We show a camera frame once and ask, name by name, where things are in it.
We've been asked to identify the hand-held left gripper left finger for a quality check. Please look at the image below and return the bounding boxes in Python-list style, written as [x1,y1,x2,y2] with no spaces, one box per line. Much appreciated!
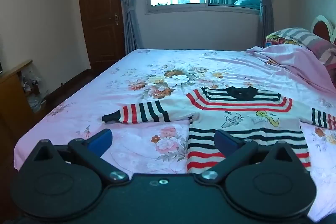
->
[32,129,130,185]

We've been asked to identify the striped pink grey pillow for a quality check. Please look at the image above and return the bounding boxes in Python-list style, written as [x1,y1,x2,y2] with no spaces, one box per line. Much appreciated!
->
[273,28,336,67]

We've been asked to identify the brown wooden door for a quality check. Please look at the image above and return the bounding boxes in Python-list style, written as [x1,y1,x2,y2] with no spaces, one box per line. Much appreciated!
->
[77,0,126,73]

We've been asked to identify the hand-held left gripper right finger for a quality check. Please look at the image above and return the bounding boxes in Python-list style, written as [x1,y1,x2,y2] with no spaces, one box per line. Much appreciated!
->
[201,130,302,185]

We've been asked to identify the white and red headboard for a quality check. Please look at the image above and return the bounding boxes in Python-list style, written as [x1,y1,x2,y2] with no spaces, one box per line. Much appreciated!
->
[312,15,336,45]

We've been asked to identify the striped cartoon sweater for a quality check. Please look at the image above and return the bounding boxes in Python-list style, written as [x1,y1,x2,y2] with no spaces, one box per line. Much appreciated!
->
[102,86,336,174]

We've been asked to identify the bed with floral pink sheet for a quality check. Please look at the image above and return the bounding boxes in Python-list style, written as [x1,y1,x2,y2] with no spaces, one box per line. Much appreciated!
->
[14,49,336,222]

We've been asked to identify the wooden cabinet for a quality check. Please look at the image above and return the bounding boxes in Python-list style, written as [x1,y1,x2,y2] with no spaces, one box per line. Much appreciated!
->
[0,60,50,135]

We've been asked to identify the pink blanket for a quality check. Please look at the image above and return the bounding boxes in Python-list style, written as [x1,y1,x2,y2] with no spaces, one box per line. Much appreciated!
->
[247,44,336,98]

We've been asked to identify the clear plastic bags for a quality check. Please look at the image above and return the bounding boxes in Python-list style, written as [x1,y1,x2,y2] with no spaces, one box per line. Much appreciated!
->
[21,69,50,112]

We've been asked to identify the bright floral pillow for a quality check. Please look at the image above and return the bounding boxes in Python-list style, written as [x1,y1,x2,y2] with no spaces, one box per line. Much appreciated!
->
[265,34,298,48]

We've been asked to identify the teal cloth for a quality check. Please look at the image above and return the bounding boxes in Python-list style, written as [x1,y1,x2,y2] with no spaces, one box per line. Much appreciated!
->
[234,0,261,10]

